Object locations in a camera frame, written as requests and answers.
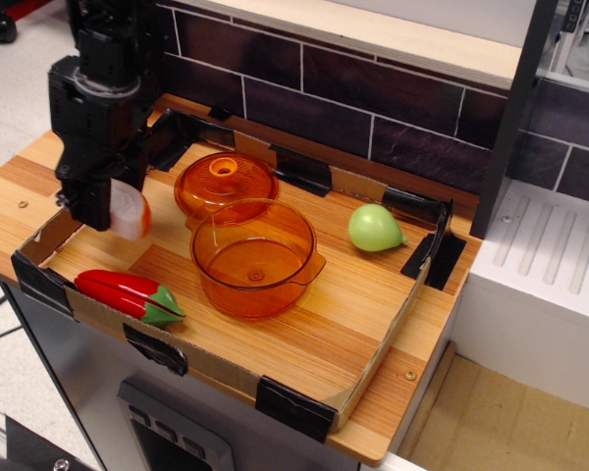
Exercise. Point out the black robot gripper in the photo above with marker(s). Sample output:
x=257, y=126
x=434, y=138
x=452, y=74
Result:
x=100, y=125

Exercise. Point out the white and orange toy sushi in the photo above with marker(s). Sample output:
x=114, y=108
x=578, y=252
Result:
x=130, y=215

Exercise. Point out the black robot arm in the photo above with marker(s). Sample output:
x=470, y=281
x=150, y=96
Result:
x=117, y=39

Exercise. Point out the cardboard fence with black tape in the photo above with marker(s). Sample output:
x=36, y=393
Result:
x=363, y=338

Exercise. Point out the orange transparent pot lid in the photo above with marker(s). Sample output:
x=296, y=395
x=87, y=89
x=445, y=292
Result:
x=231, y=186

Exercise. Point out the orange transparent plastic pot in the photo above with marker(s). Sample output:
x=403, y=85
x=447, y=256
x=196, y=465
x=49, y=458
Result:
x=255, y=257

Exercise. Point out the red toy chili pepper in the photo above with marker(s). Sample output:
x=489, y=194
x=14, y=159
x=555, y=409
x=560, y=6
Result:
x=141, y=298

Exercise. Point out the black caster wheel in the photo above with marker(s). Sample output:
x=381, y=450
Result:
x=8, y=29

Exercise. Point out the grey oven control panel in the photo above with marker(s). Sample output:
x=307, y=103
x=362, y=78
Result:
x=167, y=439

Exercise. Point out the green toy pear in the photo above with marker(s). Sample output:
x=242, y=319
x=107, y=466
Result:
x=373, y=228

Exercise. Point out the white dish drainer sink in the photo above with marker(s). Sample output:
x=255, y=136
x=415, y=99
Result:
x=524, y=311

